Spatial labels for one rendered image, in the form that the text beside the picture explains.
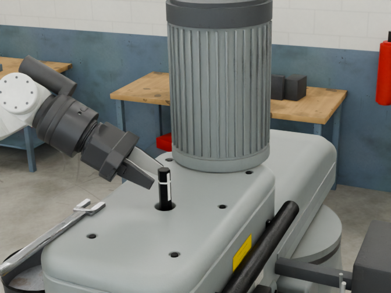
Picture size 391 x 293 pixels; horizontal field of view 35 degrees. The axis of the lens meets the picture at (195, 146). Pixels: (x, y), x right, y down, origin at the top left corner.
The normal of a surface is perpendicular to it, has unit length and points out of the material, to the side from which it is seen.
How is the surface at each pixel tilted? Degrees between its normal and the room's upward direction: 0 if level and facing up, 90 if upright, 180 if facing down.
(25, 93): 63
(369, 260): 0
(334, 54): 90
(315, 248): 0
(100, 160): 90
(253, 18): 90
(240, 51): 90
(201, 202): 0
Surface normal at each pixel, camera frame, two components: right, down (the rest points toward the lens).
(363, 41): -0.42, 0.35
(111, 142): 0.47, -0.78
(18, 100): 0.09, -0.10
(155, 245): -0.03, -0.93
